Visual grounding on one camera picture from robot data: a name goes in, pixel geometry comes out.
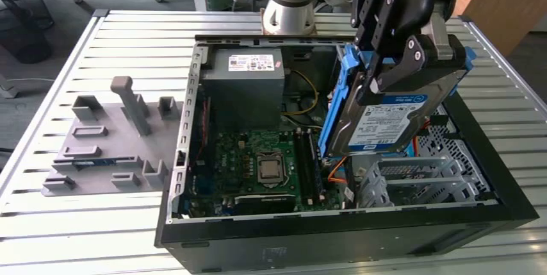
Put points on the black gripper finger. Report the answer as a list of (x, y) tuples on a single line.
[(427, 63), (377, 15)]

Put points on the hard disk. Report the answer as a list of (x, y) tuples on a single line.
[(385, 121)]

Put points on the silver disk bay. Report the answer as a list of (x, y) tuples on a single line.
[(427, 181)]

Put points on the wooden cabinet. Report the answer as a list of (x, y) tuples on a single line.
[(505, 5)]

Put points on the grey power supply unit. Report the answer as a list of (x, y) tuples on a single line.
[(243, 95)]

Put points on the black RAM stick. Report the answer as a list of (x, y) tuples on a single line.
[(315, 172)]

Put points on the CPU socket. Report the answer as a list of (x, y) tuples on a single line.
[(270, 155)]

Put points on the CPU with silver top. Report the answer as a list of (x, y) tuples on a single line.
[(270, 169)]

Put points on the green motherboard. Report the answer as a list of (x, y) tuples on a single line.
[(239, 146)]

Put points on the black graphics card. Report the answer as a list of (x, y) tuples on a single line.
[(265, 203)]

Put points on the black PC case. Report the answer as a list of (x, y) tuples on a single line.
[(342, 246)]

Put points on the grey parts rack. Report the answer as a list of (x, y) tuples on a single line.
[(119, 145)]

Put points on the grey metal foot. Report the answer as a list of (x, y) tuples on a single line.
[(9, 90)]

